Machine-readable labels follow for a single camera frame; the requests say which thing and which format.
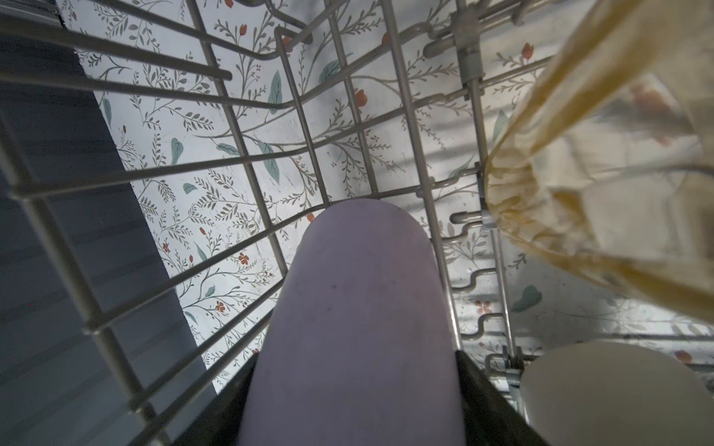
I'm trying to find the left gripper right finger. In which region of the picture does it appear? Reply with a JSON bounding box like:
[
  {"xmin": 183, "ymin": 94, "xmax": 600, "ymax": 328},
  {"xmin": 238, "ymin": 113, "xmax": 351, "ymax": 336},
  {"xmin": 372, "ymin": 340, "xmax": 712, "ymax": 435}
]
[{"xmin": 455, "ymin": 350, "xmax": 548, "ymax": 446}]

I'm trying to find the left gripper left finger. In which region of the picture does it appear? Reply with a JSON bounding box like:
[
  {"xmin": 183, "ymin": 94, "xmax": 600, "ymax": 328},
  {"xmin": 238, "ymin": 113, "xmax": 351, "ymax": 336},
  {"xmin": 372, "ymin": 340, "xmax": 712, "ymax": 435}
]
[{"xmin": 173, "ymin": 354, "xmax": 258, "ymax": 446}]

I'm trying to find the beige plastic cup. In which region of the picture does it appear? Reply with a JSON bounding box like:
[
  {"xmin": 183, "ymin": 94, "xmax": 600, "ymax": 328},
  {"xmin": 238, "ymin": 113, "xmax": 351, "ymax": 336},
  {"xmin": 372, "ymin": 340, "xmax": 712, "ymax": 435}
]
[{"xmin": 520, "ymin": 342, "xmax": 713, "ymax": 445}]

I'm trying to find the purple plastic cup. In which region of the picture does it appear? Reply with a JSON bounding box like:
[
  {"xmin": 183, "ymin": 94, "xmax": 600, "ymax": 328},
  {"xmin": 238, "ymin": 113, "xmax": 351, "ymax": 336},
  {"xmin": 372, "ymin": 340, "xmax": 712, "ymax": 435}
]
[{"xmin": 237, "ymin": 199, "xmax": 465, "ymax": 445}]

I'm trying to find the grey wire dish rack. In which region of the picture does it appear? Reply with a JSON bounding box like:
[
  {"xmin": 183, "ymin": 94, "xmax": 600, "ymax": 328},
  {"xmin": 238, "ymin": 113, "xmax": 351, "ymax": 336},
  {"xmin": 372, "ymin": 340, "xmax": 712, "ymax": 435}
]
[{"xmin": 1, "ymin": 1, "xmax": 713, "ymax": 445}]

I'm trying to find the yellow glass cup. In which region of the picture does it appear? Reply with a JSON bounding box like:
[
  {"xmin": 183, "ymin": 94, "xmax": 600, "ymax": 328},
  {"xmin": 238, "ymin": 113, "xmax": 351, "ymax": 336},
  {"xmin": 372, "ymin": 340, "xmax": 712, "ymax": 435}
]
[{"xmin": 485, "ymin": 1, "xmax": 713, "ymax": 321}]

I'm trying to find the floral table mat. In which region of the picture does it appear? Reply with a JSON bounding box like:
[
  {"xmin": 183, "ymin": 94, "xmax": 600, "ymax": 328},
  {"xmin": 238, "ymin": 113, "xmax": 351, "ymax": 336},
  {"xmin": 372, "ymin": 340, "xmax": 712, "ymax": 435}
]
[{"xmin": 55, "ymin": 0, "xmax": 714, "ymax": 391}]

